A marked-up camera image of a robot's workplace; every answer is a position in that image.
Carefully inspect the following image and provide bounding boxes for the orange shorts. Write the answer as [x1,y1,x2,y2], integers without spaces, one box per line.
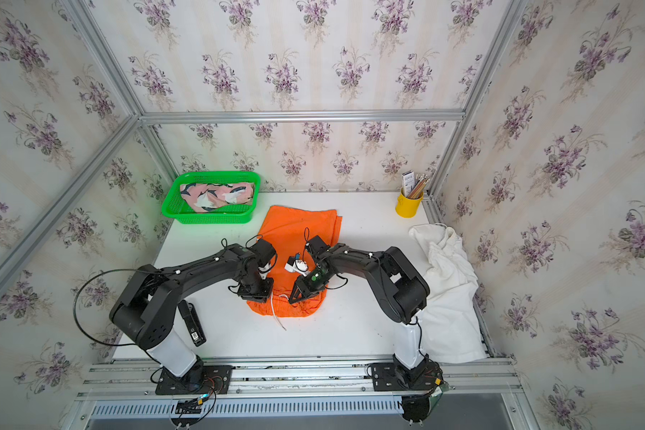
[247,206,342,318]

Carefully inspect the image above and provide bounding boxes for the pink shark print shorts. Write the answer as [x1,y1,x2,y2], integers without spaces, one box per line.
[179,182,255,213]

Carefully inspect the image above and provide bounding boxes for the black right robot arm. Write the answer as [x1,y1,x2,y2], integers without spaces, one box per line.
[285,236,430,371]

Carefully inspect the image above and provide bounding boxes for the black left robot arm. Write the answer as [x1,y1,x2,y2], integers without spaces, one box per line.
[109,238,277,378]

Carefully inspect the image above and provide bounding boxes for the black remote-like device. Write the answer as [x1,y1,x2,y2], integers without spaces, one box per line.
[177,300,206,347]

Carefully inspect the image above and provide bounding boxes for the green plastic basket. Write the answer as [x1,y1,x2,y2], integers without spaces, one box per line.
[161,170,261,225]

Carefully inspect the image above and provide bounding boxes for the yellow pen cup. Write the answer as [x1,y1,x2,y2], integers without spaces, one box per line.
[395,191,424,219]

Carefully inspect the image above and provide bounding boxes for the small green-lit circuit board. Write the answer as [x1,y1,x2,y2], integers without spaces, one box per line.
[174,398,204,415]

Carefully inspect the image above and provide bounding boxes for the pencils in cup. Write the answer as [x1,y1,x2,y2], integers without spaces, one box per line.
[401,171,430,200]

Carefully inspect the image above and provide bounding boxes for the white cloth garment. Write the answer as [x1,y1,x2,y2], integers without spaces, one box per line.
[408,224,487,364]

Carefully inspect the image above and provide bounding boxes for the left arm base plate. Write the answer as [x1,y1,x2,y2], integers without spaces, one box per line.
[155,363,233,396]

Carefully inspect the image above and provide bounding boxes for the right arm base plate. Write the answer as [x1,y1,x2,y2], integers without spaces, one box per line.
[367,356,444,392]

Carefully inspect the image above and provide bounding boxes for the aluminium front rail frame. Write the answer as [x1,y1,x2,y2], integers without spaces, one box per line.
[62,356,540,429]

